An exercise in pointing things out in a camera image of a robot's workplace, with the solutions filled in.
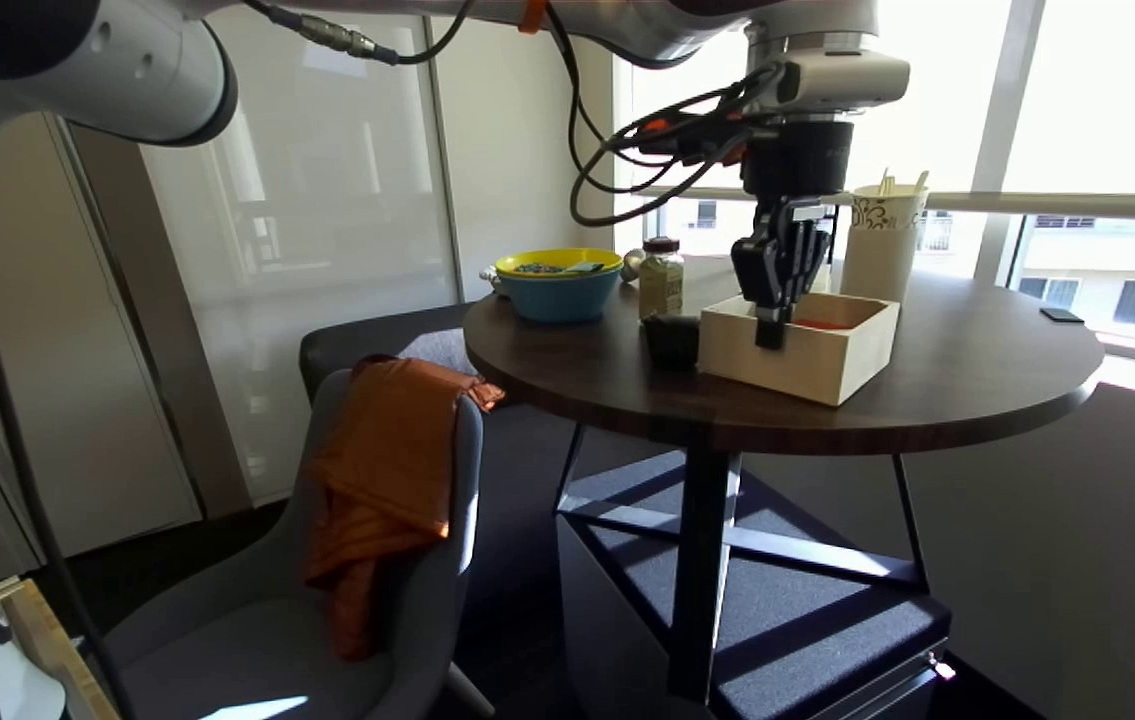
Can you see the silver round object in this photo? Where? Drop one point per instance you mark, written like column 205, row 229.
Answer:
column 633, row 264

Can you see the frosted glass panel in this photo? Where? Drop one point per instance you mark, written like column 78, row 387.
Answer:
column 327, row 220

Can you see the white patterned paper cup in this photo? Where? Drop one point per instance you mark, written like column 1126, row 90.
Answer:
column 877, row 250

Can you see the blue bowl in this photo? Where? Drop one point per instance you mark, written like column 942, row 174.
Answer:
column 559, row 298

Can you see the dark sofa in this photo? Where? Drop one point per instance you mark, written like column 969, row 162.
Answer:
column 347, row 345

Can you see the orange cloth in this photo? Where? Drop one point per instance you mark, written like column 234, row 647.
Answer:
column 387, row 470

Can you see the heap of small items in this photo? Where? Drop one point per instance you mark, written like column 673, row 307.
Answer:
column 552, row 268

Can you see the grey cushion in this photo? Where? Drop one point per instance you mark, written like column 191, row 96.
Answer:
column 442, row 350

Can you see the window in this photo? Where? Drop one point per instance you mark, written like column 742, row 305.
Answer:
column 1087, row 120

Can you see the grey armchair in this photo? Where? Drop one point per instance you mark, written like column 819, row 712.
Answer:
column 227, row 640

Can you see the yellow bowl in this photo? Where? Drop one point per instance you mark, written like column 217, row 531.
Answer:
column 527, row 260

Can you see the black small cup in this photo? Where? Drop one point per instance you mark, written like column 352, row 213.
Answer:
column 672, row 342

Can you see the orange contents of box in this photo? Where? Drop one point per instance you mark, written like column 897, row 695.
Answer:
column 827, row 324

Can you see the small black flat object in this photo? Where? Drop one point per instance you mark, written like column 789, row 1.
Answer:
column 1062, row 315

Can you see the spice jar with dark lid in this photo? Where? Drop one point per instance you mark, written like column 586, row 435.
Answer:
column 661, row 285

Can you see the bundle of stir sticks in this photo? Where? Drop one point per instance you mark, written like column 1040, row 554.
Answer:
column 889, row 184

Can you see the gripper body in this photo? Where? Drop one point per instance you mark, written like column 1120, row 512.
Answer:
column 797, row 160

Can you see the wooden box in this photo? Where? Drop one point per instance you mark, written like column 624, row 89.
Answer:
column 787, row 368

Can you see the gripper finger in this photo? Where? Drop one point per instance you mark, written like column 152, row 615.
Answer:
column 809, row 255
column 769, row 280

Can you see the cabinet with cushion top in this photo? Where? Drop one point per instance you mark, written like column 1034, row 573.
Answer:
column 787, row 610

